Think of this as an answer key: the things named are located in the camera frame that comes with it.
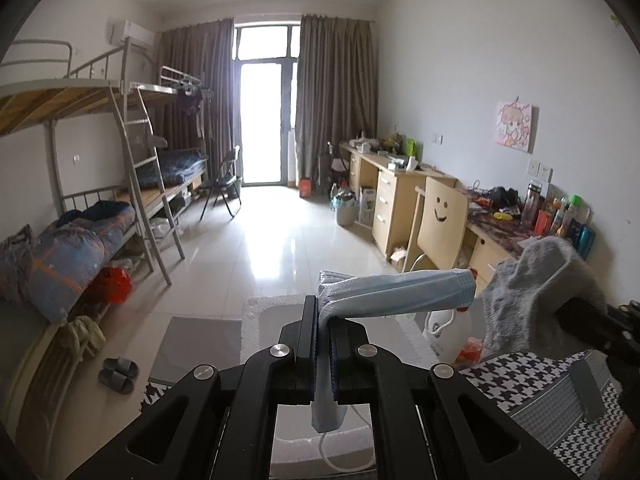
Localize white plastic bottle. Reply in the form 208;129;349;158
422;307;483;365

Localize white foam box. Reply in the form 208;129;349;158
241;294;438;480

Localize metal bunk bed with ladder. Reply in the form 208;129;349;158
0;40;187;321

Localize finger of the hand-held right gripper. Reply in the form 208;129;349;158
553;297;625;350

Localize grey knitted sock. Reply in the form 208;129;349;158
482;236;608;356

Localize white carton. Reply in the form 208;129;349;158
357;187;377;226

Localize dark drinking bottle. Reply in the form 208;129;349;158
520;182;544;226

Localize red snack packet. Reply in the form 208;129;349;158
457;337;486;365

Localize black bag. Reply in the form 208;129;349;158
487;186;521;209

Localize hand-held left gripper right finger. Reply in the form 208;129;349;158
327;317;576;480

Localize grey slipper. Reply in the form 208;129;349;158
103;357;140;379
97;369;135;395

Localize light wooden desk with drawers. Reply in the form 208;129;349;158
340;142;459;262

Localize yellowish cloth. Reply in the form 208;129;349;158
60;314;107;361

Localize white air conditioner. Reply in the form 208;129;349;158
109;20;155;51

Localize houndstooth tablecloth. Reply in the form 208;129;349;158
140;347;632;480

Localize wooden desk with dark cloth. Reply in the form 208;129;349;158
464;187;596;297

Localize wooden chair with smiley face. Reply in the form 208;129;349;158
402;176;471;275

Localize red plastic bag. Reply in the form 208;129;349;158
90;267;134;306

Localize black folding chair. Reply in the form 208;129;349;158
200;145;242;222

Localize grey trash bin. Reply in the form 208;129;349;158
334;192;359;226

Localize blue mattress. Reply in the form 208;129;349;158
134;150;209;189

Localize pink wall poster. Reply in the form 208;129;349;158
494;101;540;154

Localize glass balcony door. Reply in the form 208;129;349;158
234;22;301;187

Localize grey floor mat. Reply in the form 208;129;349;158
149;316;244;386

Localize blue star-print quilt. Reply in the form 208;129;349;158
27;200;137;324

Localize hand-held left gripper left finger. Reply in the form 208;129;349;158
67;295;321;480

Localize green-capped bottle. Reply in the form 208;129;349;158
562;195;584;237

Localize brown curtain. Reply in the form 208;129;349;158
292;14;379;188
157;17;236;181

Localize purple hanging clothes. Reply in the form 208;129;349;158
175;86;206;116

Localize grey foam block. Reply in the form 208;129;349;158
570;357;609;423

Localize person's right forearm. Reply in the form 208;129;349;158
597;407;640;480

